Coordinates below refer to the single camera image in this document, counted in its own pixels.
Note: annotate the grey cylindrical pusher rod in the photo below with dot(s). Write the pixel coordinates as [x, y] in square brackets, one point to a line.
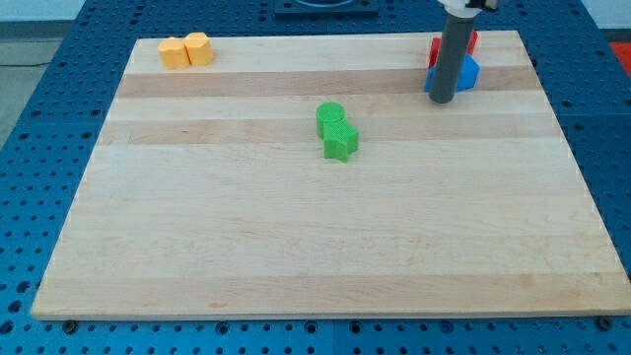
[454, 43]

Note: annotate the wooden board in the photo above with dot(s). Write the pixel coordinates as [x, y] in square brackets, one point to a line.
[208, 196]

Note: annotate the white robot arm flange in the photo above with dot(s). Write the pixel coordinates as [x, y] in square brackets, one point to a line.
[471, 8]

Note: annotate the red block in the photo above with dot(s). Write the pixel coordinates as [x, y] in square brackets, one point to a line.
[436, 44]

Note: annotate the green star block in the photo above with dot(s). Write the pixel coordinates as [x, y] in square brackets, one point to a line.
[340, 140]

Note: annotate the blue pentagon block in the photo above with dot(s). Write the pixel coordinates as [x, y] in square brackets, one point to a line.
[468, 75]

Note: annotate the yellow pentagon block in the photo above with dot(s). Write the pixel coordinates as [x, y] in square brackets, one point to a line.
[173, 53]

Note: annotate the green circle block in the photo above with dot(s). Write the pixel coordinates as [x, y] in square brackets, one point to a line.
[328, 113]

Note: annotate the yellow heart block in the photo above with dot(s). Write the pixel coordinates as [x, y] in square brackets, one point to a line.
[199, 49]

